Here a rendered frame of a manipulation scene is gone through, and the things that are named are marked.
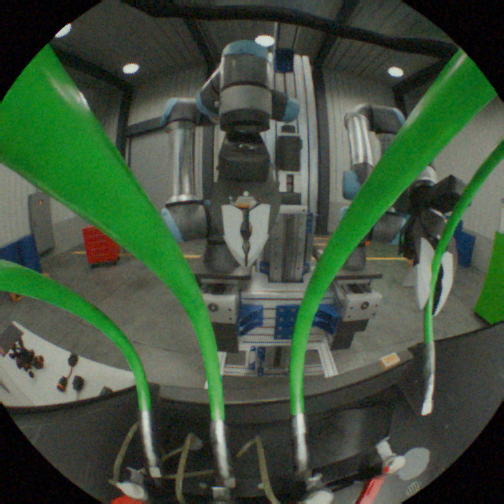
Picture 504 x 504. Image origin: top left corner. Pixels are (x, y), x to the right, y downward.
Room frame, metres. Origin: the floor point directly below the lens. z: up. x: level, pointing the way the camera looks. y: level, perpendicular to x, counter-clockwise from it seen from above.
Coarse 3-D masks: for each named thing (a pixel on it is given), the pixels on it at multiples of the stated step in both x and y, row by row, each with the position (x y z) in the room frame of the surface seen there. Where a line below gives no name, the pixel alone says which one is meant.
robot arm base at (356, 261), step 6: (360, 246) 0.63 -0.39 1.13; (354, 252) 0.63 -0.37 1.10; (360, 252) 0.63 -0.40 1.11; (348, 258) 0.63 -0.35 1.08; (354, 258) 0.62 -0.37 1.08; (360, 258) 0.62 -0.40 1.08; (348, 264) 0.62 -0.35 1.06; (354, 264) 0.61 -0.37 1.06; (360, 264) 0.61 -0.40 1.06; (348, 270) 0.62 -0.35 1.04; (354, 270) 0.61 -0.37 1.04; (360, 270) 0.61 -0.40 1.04
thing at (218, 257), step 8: (208, 240) 0.67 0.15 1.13; (208, 248) 0.67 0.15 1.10; (216, 248) 0.65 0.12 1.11; (224, 248) 0.65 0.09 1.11; (208, 256) 0.67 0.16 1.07; (216, 256) 0.64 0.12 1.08; (224, 256) 0.64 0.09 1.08; (232, 256) 0.67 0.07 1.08; (208, 264) 0.65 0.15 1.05; (216, 264) 0.64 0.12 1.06; (224, 264) 0.64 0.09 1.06; (232, 264) 0.65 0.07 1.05; (240, 264) 0.68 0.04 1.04
